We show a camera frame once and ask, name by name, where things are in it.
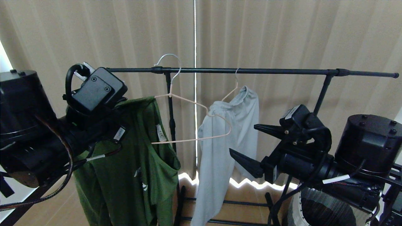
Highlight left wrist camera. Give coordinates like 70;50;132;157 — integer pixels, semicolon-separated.
62;67;128;116

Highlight white laundry basket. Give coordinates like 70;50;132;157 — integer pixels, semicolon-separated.
286;185;379;226

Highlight pink clothes hanger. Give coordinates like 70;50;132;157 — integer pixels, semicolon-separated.
221;68;241;102
151;53;233;145

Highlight pale grey shorts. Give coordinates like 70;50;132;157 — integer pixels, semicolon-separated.
190;86;260;226

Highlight green garment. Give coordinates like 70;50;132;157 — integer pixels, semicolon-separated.
72;96;181;226

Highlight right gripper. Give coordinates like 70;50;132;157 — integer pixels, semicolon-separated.
229;124;334;185

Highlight black clothes rack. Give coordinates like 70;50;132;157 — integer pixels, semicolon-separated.
106;67;400;226

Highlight beige curtain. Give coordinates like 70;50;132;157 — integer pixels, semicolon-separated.
0;0;402;190

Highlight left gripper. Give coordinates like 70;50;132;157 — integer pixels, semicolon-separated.
67;108;130;158

